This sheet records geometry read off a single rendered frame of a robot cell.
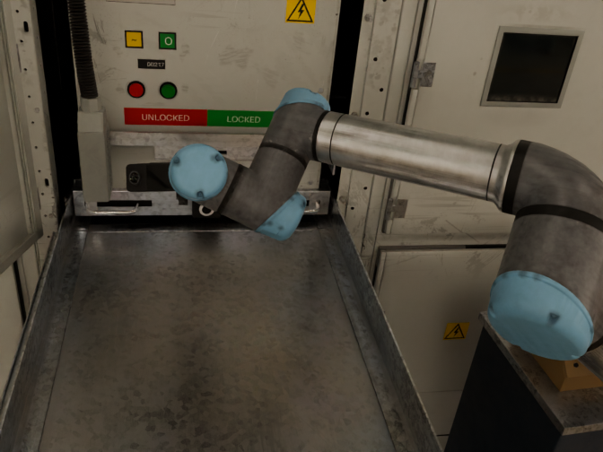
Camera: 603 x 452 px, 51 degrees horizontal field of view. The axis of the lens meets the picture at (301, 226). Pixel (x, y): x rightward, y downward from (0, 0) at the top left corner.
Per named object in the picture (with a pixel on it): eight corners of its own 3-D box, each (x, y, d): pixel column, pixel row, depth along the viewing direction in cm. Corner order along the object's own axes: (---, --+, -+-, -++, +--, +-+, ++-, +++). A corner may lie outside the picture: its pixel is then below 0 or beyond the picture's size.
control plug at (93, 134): (109, 203, 120) (103, 116, 111) (83, 203, 119) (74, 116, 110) (113, 183, 126) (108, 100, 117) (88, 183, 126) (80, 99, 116)
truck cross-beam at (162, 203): (327, 214, 141) (330, 191, 138) (74, 216, 131) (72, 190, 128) (323, 204, 145) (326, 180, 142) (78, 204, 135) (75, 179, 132)
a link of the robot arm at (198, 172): (216, 213, 83) (157, 184, 81) (213, 212, 94) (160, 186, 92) (243, 160, 83) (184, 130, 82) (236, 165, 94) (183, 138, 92)
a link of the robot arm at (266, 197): (323, 170, 89) (253, 134, 87) (293, 240, 86) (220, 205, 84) (307, 185, 96) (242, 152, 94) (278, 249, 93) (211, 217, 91)
